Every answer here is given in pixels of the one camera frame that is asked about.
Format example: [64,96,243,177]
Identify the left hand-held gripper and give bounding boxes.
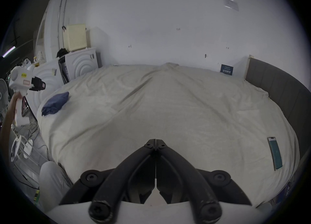
[9,65,46,126]

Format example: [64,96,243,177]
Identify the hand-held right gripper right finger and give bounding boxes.
[155,139,252,223]

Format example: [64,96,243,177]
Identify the white standing fan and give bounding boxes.
[0,78,10,117]

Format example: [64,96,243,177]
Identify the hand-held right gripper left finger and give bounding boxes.
[59,139,156,223]

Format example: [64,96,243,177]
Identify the bed with beige sheet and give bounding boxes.
[36,62,300,210]

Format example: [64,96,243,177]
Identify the dark blue garment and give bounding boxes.
[41,92,70,116]

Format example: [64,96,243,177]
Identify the grey padded headboard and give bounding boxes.
[244,55,311,161]

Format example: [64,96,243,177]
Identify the smartphone with teal screen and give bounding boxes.
[267,136,284,170]

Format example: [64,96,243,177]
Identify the cream ribbed box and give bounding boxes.
[64,24,88,52]

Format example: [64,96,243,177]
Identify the person's legs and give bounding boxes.
[38,161,74,213]

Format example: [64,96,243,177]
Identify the person's left hand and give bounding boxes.
[9,92,24,122]

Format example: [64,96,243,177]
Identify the small dark blue card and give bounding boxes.
[220,64,234,76]

